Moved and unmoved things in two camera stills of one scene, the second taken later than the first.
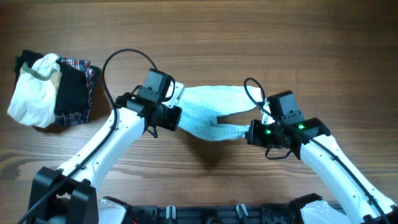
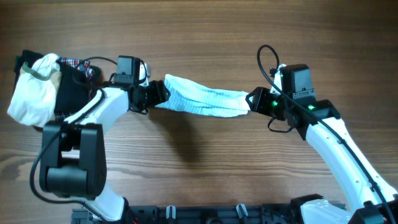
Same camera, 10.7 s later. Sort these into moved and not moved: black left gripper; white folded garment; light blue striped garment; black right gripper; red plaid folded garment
Moved: light blue striped garment; black left gripper; black right gripper
Not moved: red plaid folded garment; white folded garment
